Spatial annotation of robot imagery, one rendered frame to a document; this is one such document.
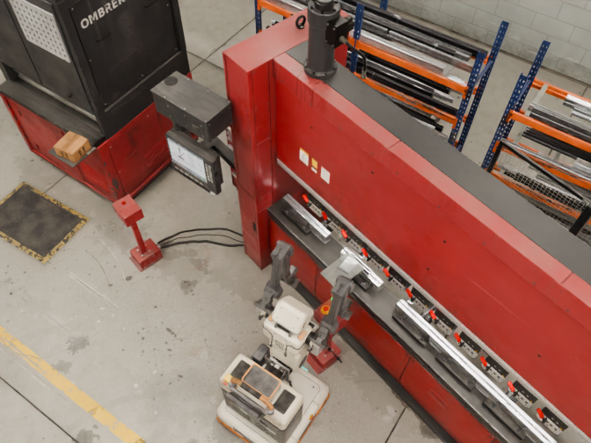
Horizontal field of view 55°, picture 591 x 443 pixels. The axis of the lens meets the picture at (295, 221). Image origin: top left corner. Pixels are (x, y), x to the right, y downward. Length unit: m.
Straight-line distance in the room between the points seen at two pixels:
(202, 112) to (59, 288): 2.46
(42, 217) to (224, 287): 1.96
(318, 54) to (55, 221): 3.48
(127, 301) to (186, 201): 1.17
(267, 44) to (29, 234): 3.26
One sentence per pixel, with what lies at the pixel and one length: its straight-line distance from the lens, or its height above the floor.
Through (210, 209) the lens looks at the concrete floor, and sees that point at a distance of 5.64.
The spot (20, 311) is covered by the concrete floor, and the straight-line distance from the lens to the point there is 5.52.
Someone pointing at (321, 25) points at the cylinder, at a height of 2.66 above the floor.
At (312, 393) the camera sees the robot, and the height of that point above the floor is 0.28.
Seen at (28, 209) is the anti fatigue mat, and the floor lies 0.01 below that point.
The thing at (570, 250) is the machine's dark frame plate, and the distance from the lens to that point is 2.91.
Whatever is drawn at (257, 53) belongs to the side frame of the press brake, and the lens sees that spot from 3.56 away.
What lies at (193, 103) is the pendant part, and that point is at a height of 1.95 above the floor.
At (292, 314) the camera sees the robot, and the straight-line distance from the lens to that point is 3.47.
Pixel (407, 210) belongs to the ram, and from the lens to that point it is 3.23.
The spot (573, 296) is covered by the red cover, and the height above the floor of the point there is 2.29.
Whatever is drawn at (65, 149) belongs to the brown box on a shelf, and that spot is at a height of 1.10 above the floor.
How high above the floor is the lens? 4.50
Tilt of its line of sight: 55 degrees down
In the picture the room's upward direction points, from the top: 1 degrees clockwise
